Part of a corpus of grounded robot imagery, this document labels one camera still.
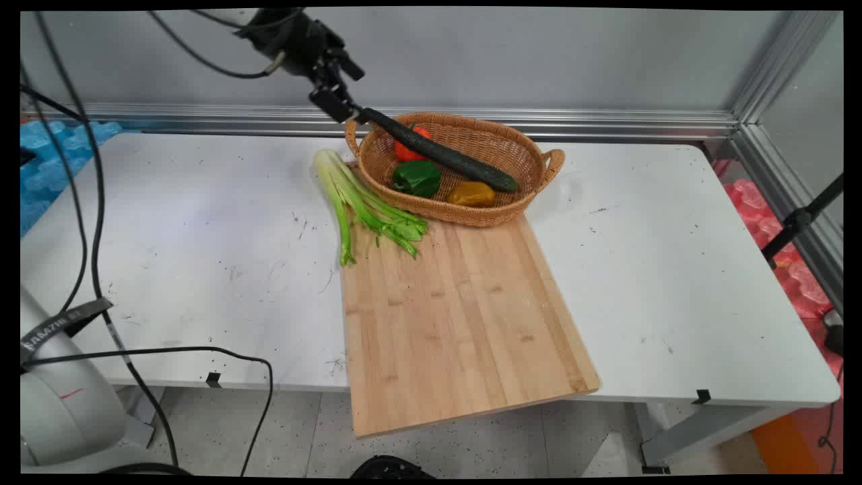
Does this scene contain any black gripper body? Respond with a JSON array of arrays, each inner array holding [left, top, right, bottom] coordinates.
[[236, 8, 345, 79]]

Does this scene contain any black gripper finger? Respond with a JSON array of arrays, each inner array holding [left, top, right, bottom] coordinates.
[[322, 47, 366, 87], [308, 79, 368, 126]]

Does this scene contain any dark green cucumber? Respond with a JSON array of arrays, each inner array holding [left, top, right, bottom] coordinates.
[[358, 107, 520, 193]]

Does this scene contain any red tomato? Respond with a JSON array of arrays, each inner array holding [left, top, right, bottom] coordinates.
[[393, 125, 432, 162]]

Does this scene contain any green celery bunch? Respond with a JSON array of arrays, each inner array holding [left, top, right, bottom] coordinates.
[[312, 149, 430, 267]]

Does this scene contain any green bell pepper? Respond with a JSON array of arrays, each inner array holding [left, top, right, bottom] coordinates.
[[393, 160, 442, 199]]

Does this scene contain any woven wicker basket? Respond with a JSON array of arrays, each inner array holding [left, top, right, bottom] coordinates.
[[344, 112, 566, 228]]

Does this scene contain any yellow bell pepper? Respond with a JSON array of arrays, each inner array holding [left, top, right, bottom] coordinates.
[[446, 181, 496, 207]]

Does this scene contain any bamboo cutting board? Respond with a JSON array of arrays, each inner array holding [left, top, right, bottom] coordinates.
[[339, 213, 601, 440]]

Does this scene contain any blue foam mat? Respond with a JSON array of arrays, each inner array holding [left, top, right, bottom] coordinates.
[[20, 120, 123, 236]]

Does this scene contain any black round floor object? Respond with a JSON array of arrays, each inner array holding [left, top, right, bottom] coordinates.
[[349, 455, 437, 479]]

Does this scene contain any black tripod stand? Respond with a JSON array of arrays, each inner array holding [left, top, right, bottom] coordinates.
[[761, 174, 844, 269]]

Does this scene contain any red foam mat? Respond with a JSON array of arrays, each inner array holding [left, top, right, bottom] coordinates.
[[722, 178, 844, 378]]

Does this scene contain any grey metal table leg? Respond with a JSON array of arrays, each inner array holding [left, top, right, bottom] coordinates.
[[638, 403, 803, 474]]

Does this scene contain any orange floor strip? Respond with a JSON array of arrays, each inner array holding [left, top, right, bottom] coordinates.
[[750, 411, 812, 475]]

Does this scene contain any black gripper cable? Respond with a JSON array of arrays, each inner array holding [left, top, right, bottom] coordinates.
[[147, 9, 289, 80]]

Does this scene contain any aluminium frame rail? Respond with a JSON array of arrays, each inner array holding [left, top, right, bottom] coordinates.
[[20, 102, 741, 141], [731, 125, 844, 314]]

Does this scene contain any long black cable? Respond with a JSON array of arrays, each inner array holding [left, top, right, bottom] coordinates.
[[32, 11, 181, 469]]

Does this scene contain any black looping cable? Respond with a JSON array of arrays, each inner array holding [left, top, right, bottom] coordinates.
[[20, 346, 274, 476]]

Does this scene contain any thin black cable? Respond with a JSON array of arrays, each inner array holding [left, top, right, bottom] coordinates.
[[20, 64, 90, 316]]

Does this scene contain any grey velcro cable strap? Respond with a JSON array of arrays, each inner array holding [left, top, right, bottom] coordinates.
[[20, 296, 114, 366]]

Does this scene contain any aluminium frame post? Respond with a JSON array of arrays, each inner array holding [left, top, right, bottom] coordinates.
[[731, 10, 841, 127]]

